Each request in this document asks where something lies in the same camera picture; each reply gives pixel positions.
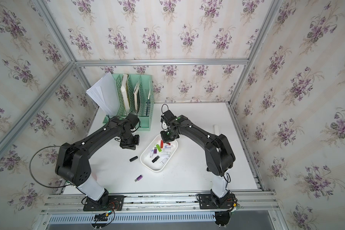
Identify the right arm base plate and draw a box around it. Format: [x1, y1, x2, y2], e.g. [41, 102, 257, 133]
[196, 193, 238, 210]

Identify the clear white usb flash drive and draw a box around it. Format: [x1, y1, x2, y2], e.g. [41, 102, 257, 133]
[161, 152, 171, 158]

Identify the black usb flash drive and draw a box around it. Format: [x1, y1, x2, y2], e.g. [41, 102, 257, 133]
[129, 156, 138, 162]

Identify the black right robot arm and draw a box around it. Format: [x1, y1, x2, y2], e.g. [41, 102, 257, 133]
[160, 110, 236, 198]

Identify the silver white swivel usb drive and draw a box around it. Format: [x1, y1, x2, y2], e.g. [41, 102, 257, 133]
[149, 149, 155, 159]

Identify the green desk file organizer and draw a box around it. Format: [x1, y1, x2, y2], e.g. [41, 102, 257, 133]
[109, 74, 154, 131]

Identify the beige notebook in organizer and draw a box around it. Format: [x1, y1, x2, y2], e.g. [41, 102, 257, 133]
[133, 83, 140, 114]

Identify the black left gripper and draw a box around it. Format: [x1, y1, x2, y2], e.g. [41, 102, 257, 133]
[120, 131, 140, 150]

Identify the dark pen in organizer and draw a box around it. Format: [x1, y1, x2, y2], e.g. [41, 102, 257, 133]
[145, 89, 151, 116]

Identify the white slim usb flash drive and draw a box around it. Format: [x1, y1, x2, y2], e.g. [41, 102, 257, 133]
[159, 158, 169, 167]

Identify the dark grey usb flash drive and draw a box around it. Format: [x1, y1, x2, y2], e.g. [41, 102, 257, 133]
[151, 156, 160, 163]

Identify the white paper stack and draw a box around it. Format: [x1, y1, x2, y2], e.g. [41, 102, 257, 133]
[86, 73, 119, 116]

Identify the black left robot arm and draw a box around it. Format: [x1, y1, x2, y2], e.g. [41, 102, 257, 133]
[55, 114, 140, 206]

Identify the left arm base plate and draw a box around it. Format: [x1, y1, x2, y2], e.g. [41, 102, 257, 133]
[81, 195, 125, 212]

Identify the white book in organizer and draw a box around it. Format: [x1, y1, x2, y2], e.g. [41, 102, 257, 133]
[121, 74, 130, 113]

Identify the white eraser block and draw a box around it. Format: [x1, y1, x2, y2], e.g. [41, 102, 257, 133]
[213, 125, 219, 136]

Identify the white plastic storage box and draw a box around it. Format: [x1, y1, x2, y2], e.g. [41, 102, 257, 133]
[140, 135, 179, 173]

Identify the green usb flash drive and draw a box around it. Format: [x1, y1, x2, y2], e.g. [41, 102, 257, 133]
[156, 145, 162, 152]

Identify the purple usb flash drive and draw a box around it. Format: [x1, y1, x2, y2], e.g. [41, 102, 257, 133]
[135, 175, 143, 182]

